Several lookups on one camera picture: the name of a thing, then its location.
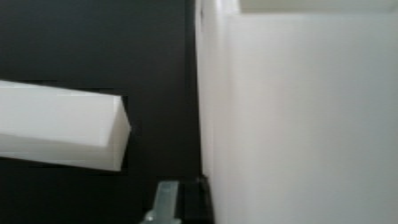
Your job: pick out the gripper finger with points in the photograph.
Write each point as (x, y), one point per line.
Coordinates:
(182, 204)

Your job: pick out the white drawer cabinet box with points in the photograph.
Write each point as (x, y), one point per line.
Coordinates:
(297, 74)

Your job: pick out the white border bar left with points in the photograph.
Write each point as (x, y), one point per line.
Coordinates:
(64, 126)

